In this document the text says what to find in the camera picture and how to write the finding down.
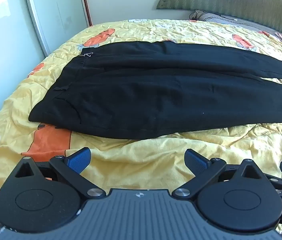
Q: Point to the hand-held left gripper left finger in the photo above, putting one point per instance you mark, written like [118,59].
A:
[77,161]

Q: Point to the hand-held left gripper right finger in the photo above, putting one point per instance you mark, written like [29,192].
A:
[196,161]

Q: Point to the black pants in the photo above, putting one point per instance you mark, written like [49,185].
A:
[156,92]

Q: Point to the yellow printed blanket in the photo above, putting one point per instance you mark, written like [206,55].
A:
[181,152]

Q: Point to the white sliding wardrobe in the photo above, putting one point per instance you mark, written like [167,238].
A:
[18,30]

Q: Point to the grey patterned pillow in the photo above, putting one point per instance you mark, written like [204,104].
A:
[221,18]

